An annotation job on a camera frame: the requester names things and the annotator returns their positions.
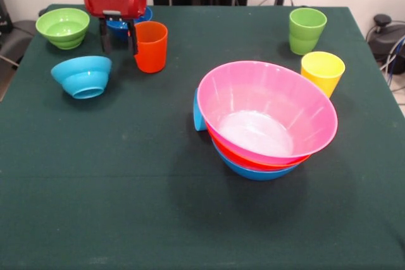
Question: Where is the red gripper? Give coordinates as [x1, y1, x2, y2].
[84, 0, 148, 56]

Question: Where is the orange cup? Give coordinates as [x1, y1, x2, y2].
[134, 21, 168, 74]

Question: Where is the light blue ribbed bowl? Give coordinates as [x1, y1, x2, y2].
[50, 55, 113, 100]

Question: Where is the green ribbed bowl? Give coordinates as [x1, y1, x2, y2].
[35, 7, 90, 50]

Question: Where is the light blue cup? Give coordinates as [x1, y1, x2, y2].
[193, 88, 209, 132]

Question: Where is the large pink bowl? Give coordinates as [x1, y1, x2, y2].
[197, 60, 339, 166]

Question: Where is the large orange bowl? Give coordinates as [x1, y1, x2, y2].
[205, 121, 313, 171]

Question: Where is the green cup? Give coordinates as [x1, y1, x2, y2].
[289, 7, 328, 56]

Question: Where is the large blue bowl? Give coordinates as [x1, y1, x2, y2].
[212, 142, 304, 181]

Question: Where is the yellow cup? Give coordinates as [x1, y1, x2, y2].
[300, 51, 346, 99]

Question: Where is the dark blue ribbed bowl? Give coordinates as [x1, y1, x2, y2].
[106, 6, 154, 42]

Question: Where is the dark green tablecloth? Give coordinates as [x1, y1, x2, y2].
[0, 3, 405, 270]

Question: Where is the bundle of floor cables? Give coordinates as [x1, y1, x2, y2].
[379, 34, 405, 106]

